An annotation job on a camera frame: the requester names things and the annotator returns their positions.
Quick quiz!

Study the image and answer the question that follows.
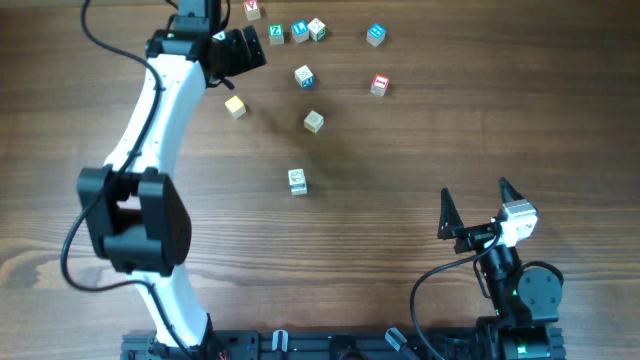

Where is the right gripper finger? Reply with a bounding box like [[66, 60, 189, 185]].
[[499, 177, 524, 203], [437, 188, 465, 239]]

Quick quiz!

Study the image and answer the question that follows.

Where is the white block yellow O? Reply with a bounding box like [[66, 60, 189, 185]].
[[303, 110, 324, 134]]

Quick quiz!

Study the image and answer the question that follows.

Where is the white block blue side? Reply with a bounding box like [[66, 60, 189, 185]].
[[290, 184, 307, 196]]

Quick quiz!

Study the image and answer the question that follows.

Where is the white block bird picture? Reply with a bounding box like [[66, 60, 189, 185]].
[[288, 168, 306, 187]]

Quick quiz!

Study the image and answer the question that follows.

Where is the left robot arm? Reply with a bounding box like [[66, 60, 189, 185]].
[[60, 1, 266, 359]]

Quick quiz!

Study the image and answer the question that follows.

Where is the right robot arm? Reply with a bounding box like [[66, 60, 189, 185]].
[[438, 178, 567, 359]]

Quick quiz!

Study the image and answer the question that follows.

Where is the block with red V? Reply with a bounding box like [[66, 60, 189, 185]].
[[243, 0, 261, 21]]

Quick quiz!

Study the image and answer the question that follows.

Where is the middle green Z block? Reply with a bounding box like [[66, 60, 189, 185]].
[[268, 24, 285, 45]]

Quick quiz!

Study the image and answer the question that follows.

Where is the yellow S block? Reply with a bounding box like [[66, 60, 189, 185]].
[[225, 96, 246, 119]]

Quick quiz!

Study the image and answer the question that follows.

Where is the blue L block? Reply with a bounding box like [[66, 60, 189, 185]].
[[291, 20, 310, 43]]

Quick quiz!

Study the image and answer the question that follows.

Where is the white block blue D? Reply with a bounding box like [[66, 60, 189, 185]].
[[294, 65, 314, 88]]

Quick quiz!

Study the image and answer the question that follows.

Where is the white block green N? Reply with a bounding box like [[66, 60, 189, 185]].
[[308, 18, 327, 42]]

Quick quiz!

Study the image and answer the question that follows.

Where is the red top block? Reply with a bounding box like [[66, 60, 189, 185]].
[[370, 74, 390, 96]]

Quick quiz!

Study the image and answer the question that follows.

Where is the blue top block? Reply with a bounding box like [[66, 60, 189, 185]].
[[366, 23, 386, 47]]

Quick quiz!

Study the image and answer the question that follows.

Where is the right camera cable black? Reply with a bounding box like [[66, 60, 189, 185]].
[[409, 239, 497, 360]]

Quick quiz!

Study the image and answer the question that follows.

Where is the camera cable black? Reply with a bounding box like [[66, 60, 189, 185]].
[[409, 239, 497, 360], [59, 0, 201, 359]]

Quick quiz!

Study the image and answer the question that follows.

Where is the left camera cable black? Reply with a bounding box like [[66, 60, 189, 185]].
[[59, 0, 201, 359]]

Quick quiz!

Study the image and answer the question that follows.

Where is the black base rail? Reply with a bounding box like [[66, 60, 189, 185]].
[[121, 327, 567, 360]]

